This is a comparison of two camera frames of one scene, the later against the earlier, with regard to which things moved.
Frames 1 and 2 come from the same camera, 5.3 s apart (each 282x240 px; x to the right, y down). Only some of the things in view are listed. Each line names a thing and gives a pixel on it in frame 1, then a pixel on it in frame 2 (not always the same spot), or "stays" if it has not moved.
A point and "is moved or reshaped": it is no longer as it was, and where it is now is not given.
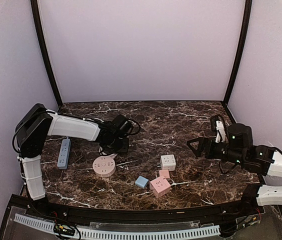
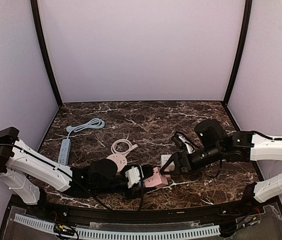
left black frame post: [43, 51] stays
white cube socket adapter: [167, 162] stays
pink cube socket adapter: [159, 186] -> [157, 179]
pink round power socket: [104, 166] is moved or reshaped
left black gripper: [117, 146] -> [139, 185]
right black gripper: [208, 147] -> [183, 164]
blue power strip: [64, 157] stays
